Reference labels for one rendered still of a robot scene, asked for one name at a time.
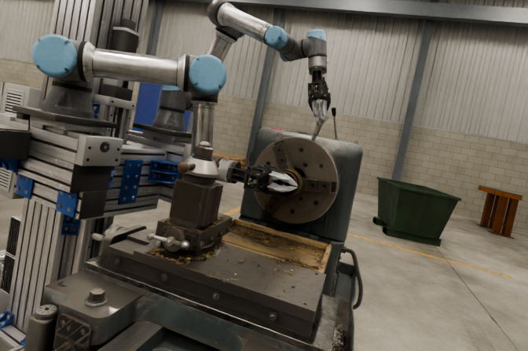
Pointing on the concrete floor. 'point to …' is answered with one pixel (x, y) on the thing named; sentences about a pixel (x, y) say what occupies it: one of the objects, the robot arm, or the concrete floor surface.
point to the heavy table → (499, 210)
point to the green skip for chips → (413, 211)
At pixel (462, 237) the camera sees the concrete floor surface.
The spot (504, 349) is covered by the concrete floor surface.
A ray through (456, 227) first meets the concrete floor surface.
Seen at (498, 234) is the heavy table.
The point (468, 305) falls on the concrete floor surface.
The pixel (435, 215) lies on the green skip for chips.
